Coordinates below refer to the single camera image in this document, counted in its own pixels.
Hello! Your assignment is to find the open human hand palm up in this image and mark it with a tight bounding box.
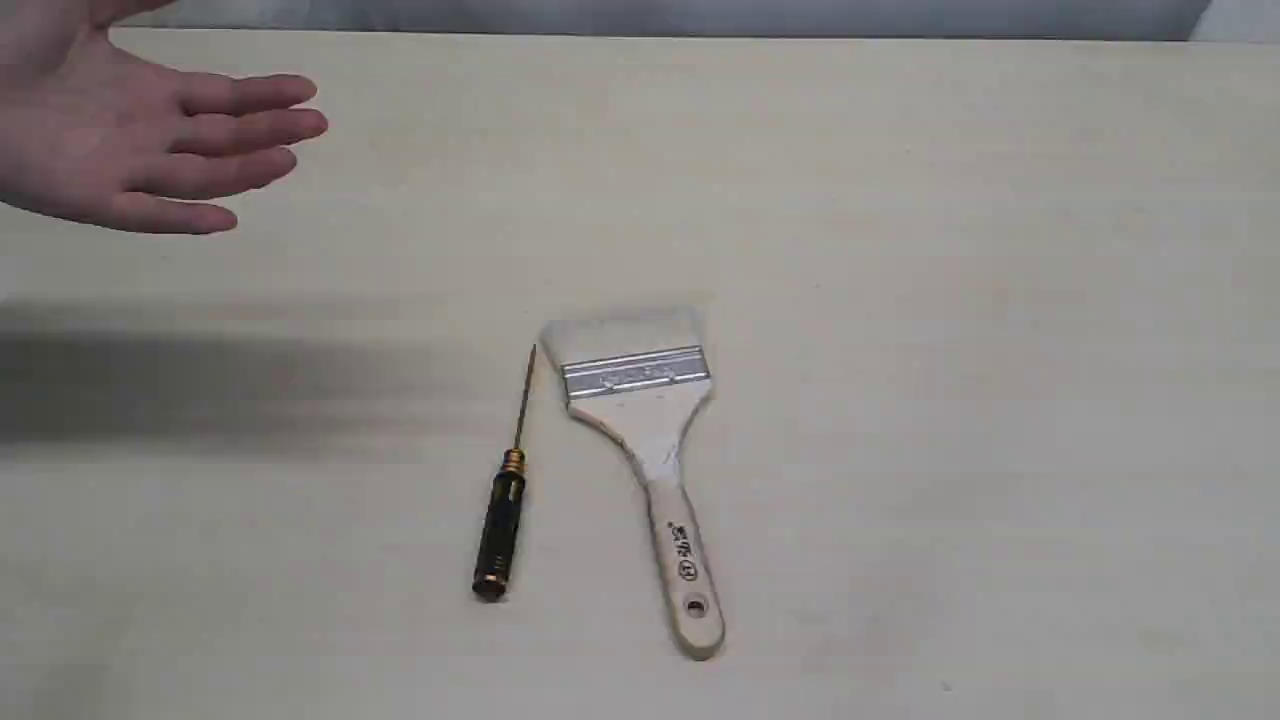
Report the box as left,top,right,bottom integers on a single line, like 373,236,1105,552
1,1,329,236

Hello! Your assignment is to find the white wooden paint brush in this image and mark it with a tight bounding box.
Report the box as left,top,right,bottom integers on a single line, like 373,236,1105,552
540,306,726,661

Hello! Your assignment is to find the black and gold screwdriver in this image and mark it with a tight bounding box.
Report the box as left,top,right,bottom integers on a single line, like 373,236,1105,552
471,345,538,603

